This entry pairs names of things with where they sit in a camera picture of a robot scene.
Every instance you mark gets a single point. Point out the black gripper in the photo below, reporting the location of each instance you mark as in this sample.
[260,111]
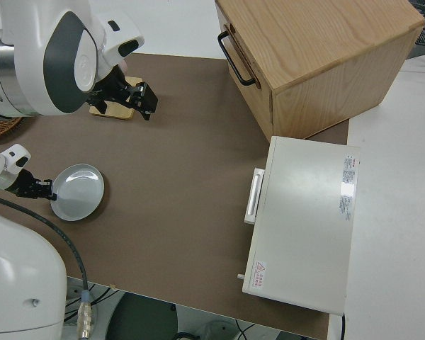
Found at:
[26,186]
[111,86]

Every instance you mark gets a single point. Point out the gray plate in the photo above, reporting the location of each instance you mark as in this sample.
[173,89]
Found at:
[78,193]

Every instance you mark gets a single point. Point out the wooden mug stand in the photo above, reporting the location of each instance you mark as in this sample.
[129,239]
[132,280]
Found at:
[117,111]

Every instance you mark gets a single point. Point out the brown wicker basket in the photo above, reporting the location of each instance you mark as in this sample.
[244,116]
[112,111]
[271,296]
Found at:
[0,127]

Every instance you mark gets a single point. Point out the brown table mat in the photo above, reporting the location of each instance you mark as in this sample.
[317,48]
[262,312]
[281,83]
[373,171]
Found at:
[180,159]

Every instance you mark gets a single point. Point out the dark round base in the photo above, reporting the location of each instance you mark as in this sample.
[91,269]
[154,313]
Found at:
[145,315]

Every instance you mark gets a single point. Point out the large wooden box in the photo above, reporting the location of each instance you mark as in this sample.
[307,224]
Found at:
[304,46]

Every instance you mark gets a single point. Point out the white toaster oven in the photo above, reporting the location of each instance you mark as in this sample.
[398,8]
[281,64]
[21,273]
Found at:
[301,223]

